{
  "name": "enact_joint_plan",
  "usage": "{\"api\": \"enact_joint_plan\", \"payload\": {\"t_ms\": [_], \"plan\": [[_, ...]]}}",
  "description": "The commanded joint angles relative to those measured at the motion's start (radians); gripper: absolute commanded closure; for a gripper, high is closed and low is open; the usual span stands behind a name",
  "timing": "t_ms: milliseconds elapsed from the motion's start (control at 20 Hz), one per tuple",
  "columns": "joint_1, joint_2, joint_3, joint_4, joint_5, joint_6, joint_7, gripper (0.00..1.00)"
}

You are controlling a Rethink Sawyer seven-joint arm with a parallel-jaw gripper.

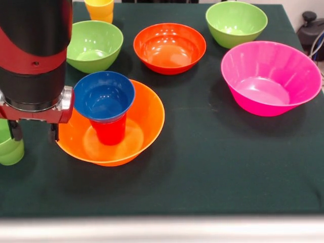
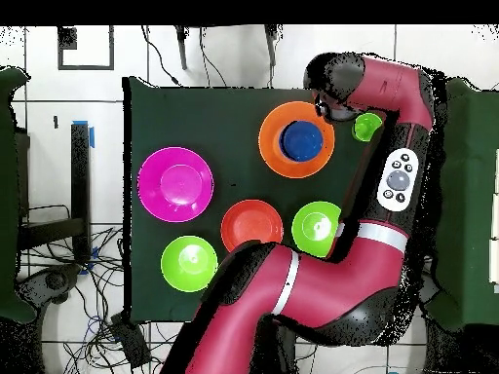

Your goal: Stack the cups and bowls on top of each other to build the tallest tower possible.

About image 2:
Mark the large orange plastic bowl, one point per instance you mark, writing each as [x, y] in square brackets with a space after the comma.
[269, 156]

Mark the small blue plastic bowl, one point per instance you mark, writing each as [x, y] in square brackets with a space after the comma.
[302, 141]

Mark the green plastic cup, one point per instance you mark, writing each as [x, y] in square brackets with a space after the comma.
[364, 130]

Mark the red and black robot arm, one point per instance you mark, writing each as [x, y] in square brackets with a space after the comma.
[331, 280]

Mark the red-orange plastic bowl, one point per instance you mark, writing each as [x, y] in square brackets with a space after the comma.
[251, 222]

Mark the green plastic bowl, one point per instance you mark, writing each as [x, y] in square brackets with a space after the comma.
[189, 263]
[312, 229]

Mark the large pink plastic bowl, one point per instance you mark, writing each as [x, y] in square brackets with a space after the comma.
[175, 184]

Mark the dark green table cloth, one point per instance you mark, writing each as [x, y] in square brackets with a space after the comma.
[175, 117]

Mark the black tripod leg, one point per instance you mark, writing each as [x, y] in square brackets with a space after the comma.
[182, 50]
[271, 46]

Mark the blue tape strip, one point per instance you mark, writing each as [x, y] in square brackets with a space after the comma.
[91, 138]

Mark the black metal stand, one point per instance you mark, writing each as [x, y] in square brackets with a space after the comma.
[80, 175]

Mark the black power strip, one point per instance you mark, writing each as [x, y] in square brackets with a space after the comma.
[130, 343]

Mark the neighbouring green table cloth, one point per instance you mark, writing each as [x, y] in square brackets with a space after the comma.
[475, 136]
[7, 194]

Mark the black square floor frame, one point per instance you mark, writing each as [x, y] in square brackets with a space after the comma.
[67, 39]

